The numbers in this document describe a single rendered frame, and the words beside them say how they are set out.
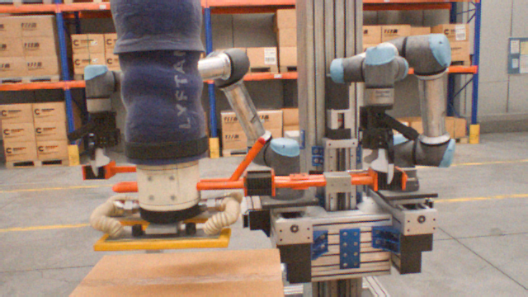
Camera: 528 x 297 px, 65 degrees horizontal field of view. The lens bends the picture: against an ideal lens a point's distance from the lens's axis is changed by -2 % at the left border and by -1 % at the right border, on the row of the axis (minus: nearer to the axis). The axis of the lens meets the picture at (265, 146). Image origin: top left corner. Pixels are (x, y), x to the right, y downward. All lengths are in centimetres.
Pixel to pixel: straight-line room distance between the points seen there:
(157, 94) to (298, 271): 95
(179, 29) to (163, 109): 20
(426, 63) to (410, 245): 71
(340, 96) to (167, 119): 91
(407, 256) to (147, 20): 132
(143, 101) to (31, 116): 803
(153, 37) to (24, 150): 824
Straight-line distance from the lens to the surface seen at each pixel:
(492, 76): 1151
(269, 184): 112
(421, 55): 159
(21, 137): 920
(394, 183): 119
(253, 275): 129
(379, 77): 114
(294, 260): 168
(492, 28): 1151
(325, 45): 186
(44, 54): 887
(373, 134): 115
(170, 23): 107
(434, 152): 175
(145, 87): 108
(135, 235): 115
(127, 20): 109
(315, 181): 114
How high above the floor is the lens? 153
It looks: 9 degrees down
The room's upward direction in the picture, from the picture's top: 2 degrees counter-clockwise
